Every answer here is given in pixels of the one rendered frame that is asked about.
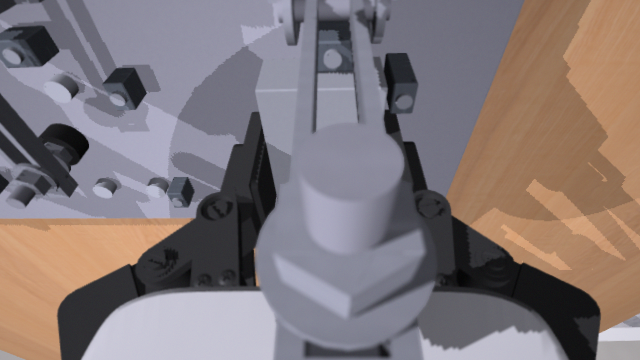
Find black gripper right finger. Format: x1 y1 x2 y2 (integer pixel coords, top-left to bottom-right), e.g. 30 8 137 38
384 110 601 360

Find black toggle clamp with red handle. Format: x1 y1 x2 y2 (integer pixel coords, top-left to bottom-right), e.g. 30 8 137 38
0 94 89 209

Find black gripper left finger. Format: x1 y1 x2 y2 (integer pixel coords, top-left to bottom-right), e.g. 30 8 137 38
57 112 276 360

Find grey flat plate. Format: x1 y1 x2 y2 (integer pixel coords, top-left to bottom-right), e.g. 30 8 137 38
0 0 525 219

